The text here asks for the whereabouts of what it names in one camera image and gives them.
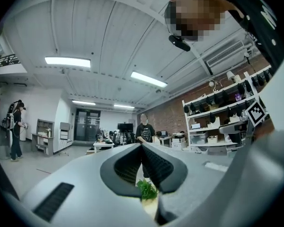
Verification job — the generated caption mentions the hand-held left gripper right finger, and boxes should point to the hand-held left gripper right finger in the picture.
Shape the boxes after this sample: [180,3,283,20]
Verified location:
[142,143,234,227]

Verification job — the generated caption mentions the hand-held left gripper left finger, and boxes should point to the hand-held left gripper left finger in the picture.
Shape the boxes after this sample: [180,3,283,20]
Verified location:
[20,143,154,227]

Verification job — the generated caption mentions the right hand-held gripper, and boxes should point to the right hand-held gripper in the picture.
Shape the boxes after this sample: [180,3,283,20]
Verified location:
[219,100,267,141]

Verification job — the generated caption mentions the white storage shelf unit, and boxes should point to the white storage shelf unit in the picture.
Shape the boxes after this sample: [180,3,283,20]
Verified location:
[182,65,275,155]

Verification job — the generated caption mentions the white desk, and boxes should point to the white desk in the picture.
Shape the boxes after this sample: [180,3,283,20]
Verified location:
[93,141,115,155]

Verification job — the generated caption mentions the grey drawer cabinet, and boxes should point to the grey drawer cabinet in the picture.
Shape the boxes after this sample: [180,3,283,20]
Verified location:
[59,122,73,156]

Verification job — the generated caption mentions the black double door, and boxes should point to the black double door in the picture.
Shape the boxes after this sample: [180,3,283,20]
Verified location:
[74,108,101,141]

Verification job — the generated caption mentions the wooden shelf cabinet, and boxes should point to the wooden shelf cabinet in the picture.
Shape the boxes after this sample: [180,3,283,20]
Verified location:
[31,119,55,155]

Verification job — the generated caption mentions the green artificial plant sprig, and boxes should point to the green artificial plant sprig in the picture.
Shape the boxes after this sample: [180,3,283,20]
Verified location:
[136,178,160,200]

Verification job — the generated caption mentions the black monitor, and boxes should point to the black monitor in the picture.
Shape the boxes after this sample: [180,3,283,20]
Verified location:
[117,123,134,132]

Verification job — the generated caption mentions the round wooden table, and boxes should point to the round wooden table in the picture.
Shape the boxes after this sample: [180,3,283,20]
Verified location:
[141,192,160,222]

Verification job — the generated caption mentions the person's head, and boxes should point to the person's head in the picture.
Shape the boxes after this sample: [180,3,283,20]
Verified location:
[165,0,245,42]

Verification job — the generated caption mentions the person's black shirt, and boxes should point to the person's black shirt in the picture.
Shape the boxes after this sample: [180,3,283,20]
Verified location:
[201,0,284,68]

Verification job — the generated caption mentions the wall air conditioner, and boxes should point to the wall air conditioner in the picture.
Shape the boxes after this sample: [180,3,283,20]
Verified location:
[204,40,246,75]

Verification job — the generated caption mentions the black head-mounted camera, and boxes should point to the black head-mounted camera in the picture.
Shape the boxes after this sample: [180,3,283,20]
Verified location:
[168,34,191,52]

